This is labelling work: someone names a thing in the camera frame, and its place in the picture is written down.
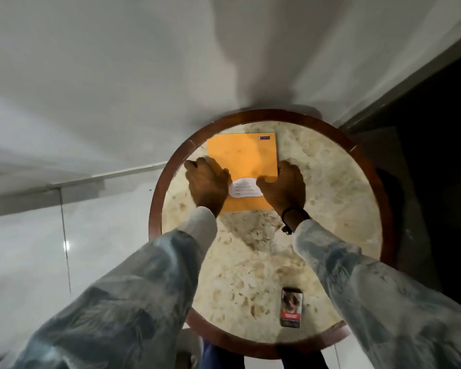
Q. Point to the person's right hand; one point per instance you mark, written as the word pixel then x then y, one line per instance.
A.
pixel 286 188

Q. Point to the person's left hand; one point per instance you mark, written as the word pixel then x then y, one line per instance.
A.
pixel 207 184

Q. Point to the person's left fingers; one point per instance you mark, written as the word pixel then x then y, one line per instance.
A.
pixel 205 164

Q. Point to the person's right thumb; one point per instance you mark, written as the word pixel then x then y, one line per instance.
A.
pixel 266 181

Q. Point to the orange paper envelope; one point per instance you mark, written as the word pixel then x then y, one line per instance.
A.
pixel 246 157

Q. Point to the person's right forearm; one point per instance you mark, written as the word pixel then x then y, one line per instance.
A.
pixel 384 303

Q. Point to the person's left forearm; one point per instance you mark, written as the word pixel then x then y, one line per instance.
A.
pixel 138 299

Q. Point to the black wrist band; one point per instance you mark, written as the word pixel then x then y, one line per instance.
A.
pixel 292 217

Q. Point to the round marble wooden-rimmed table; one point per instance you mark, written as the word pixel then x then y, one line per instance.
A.
pixel 253 257

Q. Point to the small printed cardboard packet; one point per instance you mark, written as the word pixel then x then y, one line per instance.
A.
pixel 291 307

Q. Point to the person's blue trouser legs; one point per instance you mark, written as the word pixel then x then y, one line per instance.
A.
pixel 230 359

